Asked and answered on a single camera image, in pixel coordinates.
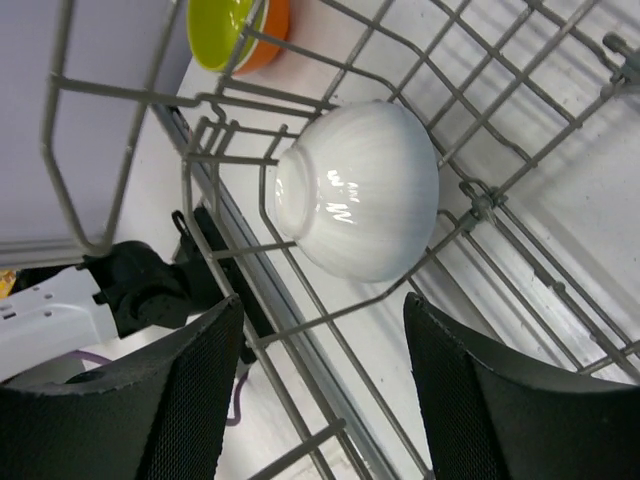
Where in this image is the grey wire dish rack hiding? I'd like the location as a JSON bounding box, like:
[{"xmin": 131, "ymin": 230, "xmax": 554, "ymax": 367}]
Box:
[{"xmin": 43, "ymin": 1, "xmax": 639, "ymax": 479}]

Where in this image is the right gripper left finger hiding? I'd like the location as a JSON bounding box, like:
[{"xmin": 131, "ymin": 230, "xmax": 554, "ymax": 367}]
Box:
[{"xmin": 1, "ymin": 295, "xmax": 243, "ymax": 479}]

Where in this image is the yellow-green bowl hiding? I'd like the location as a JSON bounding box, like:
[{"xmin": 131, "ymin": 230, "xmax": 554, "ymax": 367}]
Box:
[{"xmin": 186, "ymin": 0, "xmax": 254, "ymax": 73}]

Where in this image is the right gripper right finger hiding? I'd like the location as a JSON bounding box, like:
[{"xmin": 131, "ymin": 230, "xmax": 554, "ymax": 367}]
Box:
[{"xmin": 403, "ymin": 293, "xmax": 639, "ymax": 479}]

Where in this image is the white bowl front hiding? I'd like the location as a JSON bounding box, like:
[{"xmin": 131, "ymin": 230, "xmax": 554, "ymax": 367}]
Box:
[{"xmin": 273, "ymin": 101, "xmax": 439, "ymax": 283}]

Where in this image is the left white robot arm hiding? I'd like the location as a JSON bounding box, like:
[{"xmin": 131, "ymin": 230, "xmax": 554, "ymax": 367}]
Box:
[{"xmin": 1, "ymin": 241, "xmax": 196, "ymax": 381}]

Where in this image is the orange bowl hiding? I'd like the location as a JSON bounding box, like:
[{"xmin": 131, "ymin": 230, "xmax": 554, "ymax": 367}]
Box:
[{"xmin": 233, "ymin": 0, "xmax": 290, "ymax": 75}]

